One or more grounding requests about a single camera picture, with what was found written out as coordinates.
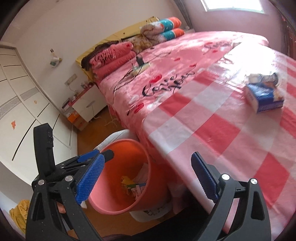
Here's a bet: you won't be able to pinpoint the brown wooden cabinet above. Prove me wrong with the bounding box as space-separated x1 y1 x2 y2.
280 9 295 60

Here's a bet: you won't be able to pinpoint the floral beige quilt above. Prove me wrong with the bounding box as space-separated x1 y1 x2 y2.
126 35 153 54

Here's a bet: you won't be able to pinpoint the grey white mailer bag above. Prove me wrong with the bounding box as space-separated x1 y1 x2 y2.
133 163 149 184

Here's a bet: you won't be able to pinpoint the window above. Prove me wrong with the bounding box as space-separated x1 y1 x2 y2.
201 0 264 14

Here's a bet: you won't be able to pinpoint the blue puppy wipes pack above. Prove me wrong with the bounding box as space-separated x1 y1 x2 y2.
128 183 146 200

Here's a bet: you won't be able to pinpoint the orange trash bin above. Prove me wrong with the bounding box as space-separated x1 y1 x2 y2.
88 138 172 216

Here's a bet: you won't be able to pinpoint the pink love you bedspread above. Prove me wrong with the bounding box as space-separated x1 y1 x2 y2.
96 31 269 146

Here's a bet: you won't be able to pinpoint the white wardrobe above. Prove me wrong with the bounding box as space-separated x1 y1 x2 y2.
0 44 77 184

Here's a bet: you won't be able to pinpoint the grey curtain left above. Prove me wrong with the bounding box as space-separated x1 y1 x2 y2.
174 0 195 30

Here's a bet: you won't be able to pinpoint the pink folded pillows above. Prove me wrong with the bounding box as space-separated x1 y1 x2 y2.
89 41 136 80

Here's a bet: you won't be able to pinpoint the rolled colourful quilt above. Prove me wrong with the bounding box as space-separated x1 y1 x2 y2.
140 17 185 45

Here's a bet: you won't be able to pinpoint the black charger cable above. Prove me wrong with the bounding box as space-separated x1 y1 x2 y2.
112 46 172 93

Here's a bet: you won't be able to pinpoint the white bedside table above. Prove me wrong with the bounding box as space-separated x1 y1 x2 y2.
62 84 107 131

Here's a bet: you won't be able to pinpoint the yellow snack bag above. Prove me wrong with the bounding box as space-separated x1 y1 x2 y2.
121 176 134 188

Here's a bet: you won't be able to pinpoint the red white checkered tablecloth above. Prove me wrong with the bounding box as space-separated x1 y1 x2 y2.
143 44 295 239

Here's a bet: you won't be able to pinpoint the white power strip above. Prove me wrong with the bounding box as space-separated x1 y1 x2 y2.
130 63 151 76

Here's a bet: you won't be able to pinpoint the yellow sleeve forearm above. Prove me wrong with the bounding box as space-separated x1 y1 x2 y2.
9 199 30 234

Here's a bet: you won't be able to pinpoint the blue Vinda tissue pack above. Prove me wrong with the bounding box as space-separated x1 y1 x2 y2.
244 83 285 113

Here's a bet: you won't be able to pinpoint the yellow headboard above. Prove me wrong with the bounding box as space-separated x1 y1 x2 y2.
76 16 159 82

